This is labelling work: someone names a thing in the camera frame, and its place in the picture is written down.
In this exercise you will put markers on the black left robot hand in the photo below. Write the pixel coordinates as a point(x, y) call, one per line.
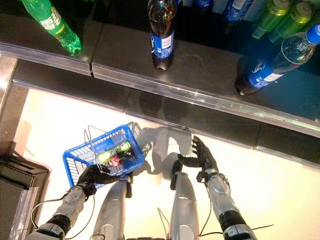
point(92, 177)

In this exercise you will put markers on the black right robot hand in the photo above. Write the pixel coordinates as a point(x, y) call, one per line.
point(206, 160)

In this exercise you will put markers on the blue plastic shopping basket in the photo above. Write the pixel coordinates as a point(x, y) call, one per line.
point(75, 160)

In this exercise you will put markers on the cola bottle red cap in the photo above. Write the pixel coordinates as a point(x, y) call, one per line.
point(116, 160)

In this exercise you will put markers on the green drink can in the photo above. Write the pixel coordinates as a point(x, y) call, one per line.
point(106, 156)
point(270, 20)
point(290, 25)

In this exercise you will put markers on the grey robot left leg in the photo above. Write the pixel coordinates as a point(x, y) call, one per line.
point(112, 207)

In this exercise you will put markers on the grey stone plinth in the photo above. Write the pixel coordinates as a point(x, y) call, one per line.
point(10, 107)

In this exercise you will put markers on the green soda bottle yellow cap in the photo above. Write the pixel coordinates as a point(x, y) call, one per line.
point(55, 25)

